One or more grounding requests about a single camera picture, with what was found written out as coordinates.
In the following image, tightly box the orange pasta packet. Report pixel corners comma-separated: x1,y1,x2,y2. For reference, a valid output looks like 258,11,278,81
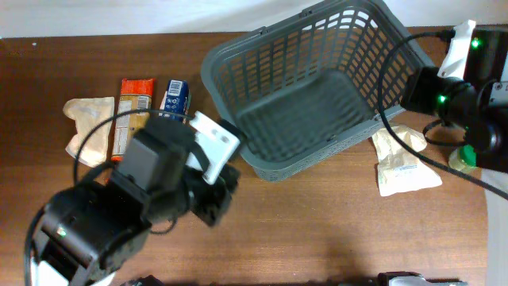
111,79,155,161

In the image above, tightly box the left beige paper pouch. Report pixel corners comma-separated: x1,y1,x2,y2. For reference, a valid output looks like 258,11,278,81
63,97,114,168

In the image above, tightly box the blue cardboard box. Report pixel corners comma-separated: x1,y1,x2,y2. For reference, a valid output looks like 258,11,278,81
159,79,191,123

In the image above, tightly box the green lid jar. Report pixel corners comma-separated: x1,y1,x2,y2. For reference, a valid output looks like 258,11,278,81
448,145,477,174

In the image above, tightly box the beige paper pouch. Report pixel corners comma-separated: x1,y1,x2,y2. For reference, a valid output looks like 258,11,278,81
371,128,442,197
63,97,114,168

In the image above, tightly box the grey plastic basket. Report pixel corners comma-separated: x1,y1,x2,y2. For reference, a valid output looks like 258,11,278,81
201,0,432,181

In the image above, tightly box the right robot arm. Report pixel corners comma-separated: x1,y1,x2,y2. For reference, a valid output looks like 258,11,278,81
401,21,507,172

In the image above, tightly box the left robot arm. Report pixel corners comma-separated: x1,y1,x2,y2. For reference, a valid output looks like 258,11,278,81
23,114,245,285

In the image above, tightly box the right beige paper pouch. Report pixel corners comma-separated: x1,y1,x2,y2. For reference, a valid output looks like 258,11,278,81
371,128,442,197

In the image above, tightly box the black equipment at table edge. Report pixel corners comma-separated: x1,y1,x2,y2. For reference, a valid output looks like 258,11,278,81
377,272,469,286

